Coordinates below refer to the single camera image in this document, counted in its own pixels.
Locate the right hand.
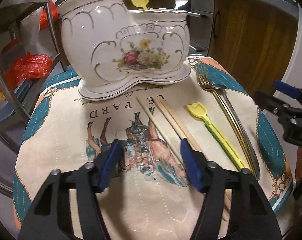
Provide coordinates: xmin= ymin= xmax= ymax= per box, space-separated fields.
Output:
xmin=295 ymin=147 xmax=302 ymax=181

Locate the white floral ceramic utensil holder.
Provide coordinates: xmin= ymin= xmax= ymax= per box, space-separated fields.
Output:
xmin=57 ymin=0 xmax=191 ymax=101

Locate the kitchen counter with wood cabinets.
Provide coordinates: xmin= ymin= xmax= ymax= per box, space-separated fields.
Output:
xmin=123 ymin=0 xmax=299 ymax=98

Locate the printed horse placemat cloth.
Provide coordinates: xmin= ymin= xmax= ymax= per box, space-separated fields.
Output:
xmin=13 ymin=56 xmax=293 ymax=239

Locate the wooden chopstick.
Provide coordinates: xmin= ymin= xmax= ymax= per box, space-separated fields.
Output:
xmin=154 ymin=100 xmax=187 ymax=139
xmin=160 ymin=100 xmax=232 ymax=220
xmin=135 ymin=96 xmax=184 ymax=166

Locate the gold metal fork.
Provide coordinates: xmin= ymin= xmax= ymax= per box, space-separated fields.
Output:
xmin=195 ymin=63 xmax=257 ymax=178

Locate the yellow plastic scoop utensil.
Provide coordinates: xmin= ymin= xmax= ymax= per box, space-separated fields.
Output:
xmin=186 ymin=102 xmax=248 ymax=171

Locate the metal storage shelf rack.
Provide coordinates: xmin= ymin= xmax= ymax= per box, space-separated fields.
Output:
xmin=0 ymin=0 xmax=67 ymax=153

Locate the red plastic bag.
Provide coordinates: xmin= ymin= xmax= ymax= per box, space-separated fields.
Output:
xmin=4 ymin=52 xmax=53 ymax=90

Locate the yellow plastic scoop in holder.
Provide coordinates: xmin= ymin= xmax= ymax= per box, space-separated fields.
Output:
xmin=131 ymin=0 xmax=149 ymax=10

